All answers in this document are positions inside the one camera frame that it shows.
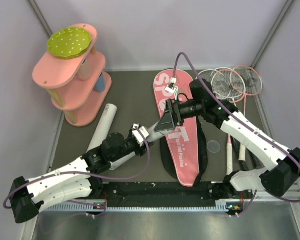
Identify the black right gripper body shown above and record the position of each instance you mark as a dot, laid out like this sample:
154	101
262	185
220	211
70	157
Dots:
177	113

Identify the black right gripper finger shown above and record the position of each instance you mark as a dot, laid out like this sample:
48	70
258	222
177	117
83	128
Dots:
164	124
168	112

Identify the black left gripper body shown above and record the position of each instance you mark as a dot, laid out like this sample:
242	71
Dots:
132	147

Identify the white shuttlecock tube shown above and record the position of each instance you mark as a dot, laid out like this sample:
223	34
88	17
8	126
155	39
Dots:
117	151
103	127

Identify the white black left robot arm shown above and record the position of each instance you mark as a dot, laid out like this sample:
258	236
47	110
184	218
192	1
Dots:
80	179

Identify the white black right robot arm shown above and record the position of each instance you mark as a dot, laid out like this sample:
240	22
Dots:
281	164

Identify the pink white badminton racket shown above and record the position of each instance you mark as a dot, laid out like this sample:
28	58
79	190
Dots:
228	85

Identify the pink sport racket bag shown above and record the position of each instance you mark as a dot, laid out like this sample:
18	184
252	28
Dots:
183	142

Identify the white shuttlecock tube on table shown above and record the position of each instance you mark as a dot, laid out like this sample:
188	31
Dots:
103	127

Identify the clear round tube lid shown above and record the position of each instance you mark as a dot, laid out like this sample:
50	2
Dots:
213	146

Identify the blue cup on shelf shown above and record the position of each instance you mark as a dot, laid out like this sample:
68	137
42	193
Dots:
100	85

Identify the pink three-tier wooden shelf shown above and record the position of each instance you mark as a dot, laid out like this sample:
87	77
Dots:
77	99

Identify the beige cup on shelf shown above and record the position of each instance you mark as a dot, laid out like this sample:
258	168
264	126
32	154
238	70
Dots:
85	71

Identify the green polka dot plate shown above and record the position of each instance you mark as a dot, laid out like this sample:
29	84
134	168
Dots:
69	43

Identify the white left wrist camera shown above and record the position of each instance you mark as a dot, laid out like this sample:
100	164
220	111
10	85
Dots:
140	133

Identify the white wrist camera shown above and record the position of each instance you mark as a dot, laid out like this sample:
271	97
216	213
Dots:
172	87
140	133

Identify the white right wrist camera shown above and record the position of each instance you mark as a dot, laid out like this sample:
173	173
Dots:
172	87

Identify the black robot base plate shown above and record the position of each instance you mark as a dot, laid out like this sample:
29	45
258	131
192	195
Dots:
166	194

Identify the grey slotted cable duct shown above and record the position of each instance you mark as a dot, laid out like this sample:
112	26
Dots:
218	207

